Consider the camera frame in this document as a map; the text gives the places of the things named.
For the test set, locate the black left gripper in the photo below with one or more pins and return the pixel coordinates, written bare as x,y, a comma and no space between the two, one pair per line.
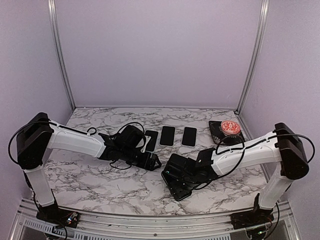
144,164

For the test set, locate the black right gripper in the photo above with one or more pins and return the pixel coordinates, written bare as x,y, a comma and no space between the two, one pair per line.
195,186

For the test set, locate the light blue phone case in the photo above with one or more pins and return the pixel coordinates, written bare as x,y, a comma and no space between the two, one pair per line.
151,141

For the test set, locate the black phone case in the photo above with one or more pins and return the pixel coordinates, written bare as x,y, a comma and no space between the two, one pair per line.
177,188

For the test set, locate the black smartphone teal edge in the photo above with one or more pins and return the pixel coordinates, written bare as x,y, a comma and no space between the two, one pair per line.
167,135

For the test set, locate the black smartphone green edge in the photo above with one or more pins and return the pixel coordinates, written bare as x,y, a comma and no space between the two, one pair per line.
179,196

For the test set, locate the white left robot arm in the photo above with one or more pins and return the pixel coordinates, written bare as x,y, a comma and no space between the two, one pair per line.
41,134

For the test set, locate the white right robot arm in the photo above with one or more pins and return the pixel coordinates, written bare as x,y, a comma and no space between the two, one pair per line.
281,146

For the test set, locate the black patterned square plate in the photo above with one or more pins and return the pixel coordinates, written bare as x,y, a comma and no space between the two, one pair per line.
217,135

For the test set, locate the red white patterned bowl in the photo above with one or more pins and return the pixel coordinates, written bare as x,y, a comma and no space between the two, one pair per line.
229,127

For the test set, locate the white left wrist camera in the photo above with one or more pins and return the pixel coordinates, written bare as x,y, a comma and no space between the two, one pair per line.
147,139

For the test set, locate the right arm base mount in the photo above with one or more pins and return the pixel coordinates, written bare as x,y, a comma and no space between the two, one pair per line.
253,217

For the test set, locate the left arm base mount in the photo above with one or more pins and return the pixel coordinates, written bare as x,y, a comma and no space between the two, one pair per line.
56,215

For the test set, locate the aluminium front rail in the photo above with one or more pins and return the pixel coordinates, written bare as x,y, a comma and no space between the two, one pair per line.
109,226

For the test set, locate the left aluminium frame post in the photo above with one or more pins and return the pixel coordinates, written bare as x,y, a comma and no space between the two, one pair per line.
59,52

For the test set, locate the aluminium frame post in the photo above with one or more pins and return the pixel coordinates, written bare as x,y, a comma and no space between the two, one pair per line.
59,52
259,38

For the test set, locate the right aluminium frame post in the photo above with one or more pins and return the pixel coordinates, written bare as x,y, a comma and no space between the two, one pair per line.
259,38

